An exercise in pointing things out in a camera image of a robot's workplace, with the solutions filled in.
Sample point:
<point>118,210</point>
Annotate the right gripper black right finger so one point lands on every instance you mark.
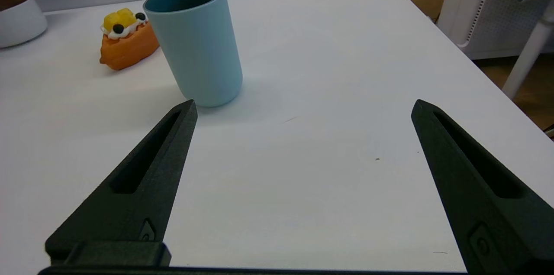
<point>480,197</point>

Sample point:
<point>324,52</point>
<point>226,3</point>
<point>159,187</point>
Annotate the beige round bowl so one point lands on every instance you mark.
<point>19,24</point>

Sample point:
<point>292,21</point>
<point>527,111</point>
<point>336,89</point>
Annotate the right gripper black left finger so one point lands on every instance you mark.
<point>145,197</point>

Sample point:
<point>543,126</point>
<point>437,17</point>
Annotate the white perforated panel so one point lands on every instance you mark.
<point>489,11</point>

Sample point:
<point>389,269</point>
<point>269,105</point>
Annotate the light blue cup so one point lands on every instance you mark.
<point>201,50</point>

